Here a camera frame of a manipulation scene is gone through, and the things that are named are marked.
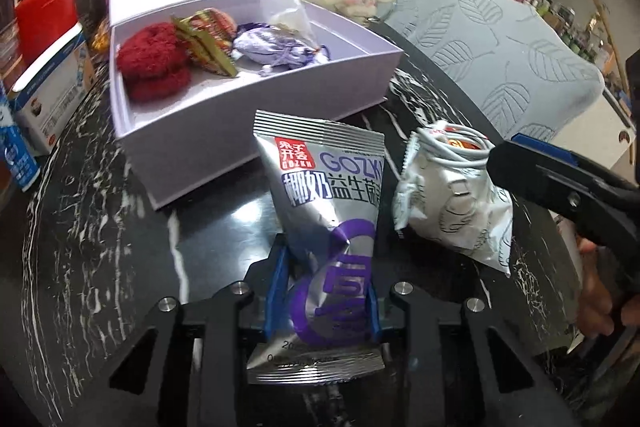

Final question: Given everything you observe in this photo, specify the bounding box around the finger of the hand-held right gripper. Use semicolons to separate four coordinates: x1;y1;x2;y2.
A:
486;141;640;240
511;133;640;195

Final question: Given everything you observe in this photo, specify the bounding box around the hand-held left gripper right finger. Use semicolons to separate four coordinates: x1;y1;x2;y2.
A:
364;281;556;427

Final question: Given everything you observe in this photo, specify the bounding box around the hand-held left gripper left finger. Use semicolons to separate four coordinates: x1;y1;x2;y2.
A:
95;234;293;427

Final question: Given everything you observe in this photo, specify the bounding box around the red candy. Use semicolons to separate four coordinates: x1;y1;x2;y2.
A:
435;129;483;158

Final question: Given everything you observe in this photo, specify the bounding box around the white leaf-print packet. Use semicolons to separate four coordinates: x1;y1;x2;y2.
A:
392;119;515;278

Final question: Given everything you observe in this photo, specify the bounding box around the white charging cable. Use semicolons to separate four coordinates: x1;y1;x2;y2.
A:
410;121;496;168

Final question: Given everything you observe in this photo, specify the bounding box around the silver snack packet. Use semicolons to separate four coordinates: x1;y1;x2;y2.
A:
247;109;387;387

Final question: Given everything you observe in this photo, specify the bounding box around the lavender gift box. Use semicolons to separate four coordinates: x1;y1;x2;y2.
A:
107;0;406;212

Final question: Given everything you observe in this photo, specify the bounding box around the purple drawstring sachet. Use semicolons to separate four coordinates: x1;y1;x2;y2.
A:
232;23;331;78

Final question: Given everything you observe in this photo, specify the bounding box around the red fuzzy scrunchie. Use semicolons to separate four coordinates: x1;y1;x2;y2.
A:
116;23;192;104

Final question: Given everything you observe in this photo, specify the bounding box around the red gold snack packet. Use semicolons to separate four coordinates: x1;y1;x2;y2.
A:
171;7;240;78

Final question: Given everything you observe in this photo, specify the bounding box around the clear plastic bag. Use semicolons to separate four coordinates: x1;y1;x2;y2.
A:
260;0;321;52

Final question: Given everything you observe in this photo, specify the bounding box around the person's right hand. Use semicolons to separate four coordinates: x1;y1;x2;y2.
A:
576;237;632;340

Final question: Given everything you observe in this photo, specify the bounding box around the white cabinet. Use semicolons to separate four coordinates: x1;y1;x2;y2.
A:
550;77;640;188

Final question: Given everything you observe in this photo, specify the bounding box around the grey leaf-pattern chair cushion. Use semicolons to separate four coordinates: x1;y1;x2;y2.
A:
382;0;606;142

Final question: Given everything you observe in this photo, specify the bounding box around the row of cosmetic bottles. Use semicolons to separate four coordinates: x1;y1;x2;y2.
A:
510;0;626;78

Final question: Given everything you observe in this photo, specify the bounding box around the white blue medicine box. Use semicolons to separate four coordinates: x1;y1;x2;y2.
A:
9;22;96;155

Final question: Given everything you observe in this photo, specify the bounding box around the blue tablet tube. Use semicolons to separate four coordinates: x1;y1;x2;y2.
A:
0;82;41;192

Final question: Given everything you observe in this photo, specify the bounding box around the red thermos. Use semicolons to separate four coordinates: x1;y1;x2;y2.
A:
14;0;81;65

